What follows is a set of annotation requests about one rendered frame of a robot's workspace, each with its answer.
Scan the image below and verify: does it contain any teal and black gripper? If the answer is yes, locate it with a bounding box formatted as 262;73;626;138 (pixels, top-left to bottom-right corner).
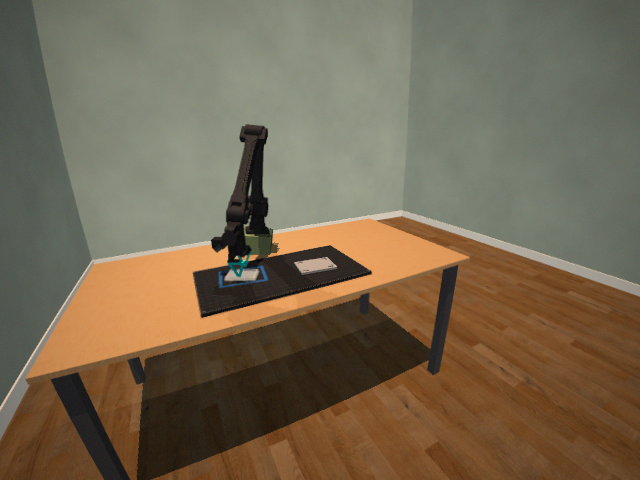
227;237;252;277

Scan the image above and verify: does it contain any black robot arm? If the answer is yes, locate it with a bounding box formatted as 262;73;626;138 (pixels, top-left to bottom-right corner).
211;124;269;253

